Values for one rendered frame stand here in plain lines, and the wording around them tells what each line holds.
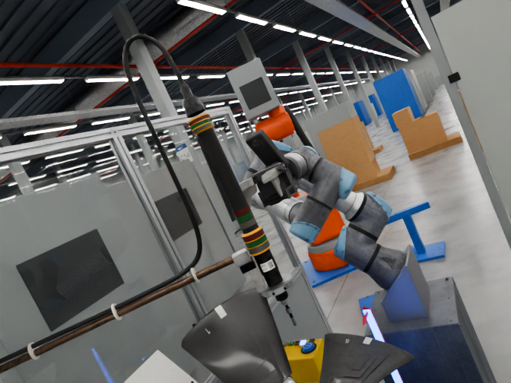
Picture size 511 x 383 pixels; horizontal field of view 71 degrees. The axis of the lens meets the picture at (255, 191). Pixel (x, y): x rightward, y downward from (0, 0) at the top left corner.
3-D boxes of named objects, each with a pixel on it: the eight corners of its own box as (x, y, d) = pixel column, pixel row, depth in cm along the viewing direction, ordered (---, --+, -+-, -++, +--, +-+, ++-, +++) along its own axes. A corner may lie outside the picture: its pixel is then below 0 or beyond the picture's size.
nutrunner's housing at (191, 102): (275, 306, 70) (171, 86, 65) (273, 299, 73) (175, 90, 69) (293, 298, 70) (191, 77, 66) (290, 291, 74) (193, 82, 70)
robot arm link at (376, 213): (369, 239, 139) (246, 171, 137) (388, 205, 140) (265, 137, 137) (382, 244, 127) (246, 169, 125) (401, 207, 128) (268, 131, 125)
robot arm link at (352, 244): (360, 270, 137) (328, 252, 141) (378, 239, 137) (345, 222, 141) (363, 273, 125) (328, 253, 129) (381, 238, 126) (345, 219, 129)
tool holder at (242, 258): (254, 306, 68) (232, 260, 67) (252, 293, 75) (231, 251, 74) (297, 286, 68) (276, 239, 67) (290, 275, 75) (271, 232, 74)
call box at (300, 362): (284, 387, 122) (271, 360, 121) (295, 366, 130) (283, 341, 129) (326, 386, 113) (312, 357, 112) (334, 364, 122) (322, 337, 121)
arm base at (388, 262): (388, 276, 138) (364, 262, 141) (407, 245, 131) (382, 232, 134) (382, 297, 126) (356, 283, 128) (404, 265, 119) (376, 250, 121)
